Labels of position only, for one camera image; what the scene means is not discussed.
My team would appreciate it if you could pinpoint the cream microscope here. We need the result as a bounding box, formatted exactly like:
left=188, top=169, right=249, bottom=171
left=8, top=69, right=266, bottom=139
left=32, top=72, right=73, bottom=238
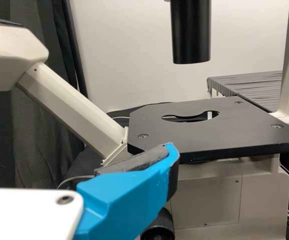
left=0, top=0, right=289, bottom=240

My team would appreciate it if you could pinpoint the thin grey cable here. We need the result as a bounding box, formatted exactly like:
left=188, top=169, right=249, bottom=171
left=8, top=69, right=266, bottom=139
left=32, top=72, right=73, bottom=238
left=57, top=174, right=97, bottom=190

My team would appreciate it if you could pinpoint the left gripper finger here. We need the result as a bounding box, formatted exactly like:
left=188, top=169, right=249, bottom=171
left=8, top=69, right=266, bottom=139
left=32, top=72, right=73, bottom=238
left=72, top=141, right=181, bottom=240

